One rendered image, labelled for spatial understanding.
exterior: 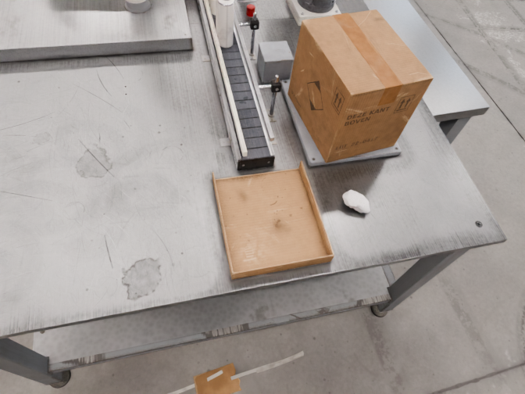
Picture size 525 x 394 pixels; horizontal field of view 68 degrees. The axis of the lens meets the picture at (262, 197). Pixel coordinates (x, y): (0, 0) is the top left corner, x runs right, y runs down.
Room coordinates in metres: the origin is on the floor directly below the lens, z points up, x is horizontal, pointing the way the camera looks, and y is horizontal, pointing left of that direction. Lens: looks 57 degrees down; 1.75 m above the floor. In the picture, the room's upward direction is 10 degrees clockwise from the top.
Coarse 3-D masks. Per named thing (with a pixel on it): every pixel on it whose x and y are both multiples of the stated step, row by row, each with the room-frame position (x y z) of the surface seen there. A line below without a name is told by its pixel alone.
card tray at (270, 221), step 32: (224, 192) 0.58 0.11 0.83; (256, 192) 0.60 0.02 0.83; (288, 192) 0.62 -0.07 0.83; (224, 224) 0.48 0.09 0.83; (256, 224) 0.50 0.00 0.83; (288, 224) 0.51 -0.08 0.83; (320, 224) 0.52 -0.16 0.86; (256, 256) 0.41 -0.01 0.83; (288, 256) 0.42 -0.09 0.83; (320, 256) 0.42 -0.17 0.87
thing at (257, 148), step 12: (228, 48) 1.13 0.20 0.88; (228, 60) 1.07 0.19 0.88; (240, 60) 1.08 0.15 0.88; (228, 72) 1.01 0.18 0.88; (240, 72) 1.02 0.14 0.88; (240, 84) 0.96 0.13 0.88; (240, 96) 0.91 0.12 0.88; (252, 96) 0.92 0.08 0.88; (240, 108) 0.86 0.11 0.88; (252, 108) 0.87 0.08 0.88; (240, 120) 0.81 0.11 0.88; (252, 120) 0.82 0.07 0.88; (252, 132) 0.77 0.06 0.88; (252, 144) 0.73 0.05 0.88; (264, 144) 0.74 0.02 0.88; (252, 156) 0.69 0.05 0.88; (264, 156) 0.69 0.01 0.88
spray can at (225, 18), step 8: (224, 0) 1.14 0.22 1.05; (232, 0) 1.15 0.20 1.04; (224, 8) 1.13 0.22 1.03; (232, 8) 1.14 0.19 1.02; (224, 16) 1.13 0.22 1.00; (232, 16) 1.14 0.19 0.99; (224, 24) 1.13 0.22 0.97; (232, 24) 1.14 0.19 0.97; (224, 32) 1.13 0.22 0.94; (232, 32) 1.14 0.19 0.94; (224, 40) 1.13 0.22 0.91; (232, 40) 1.15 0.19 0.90
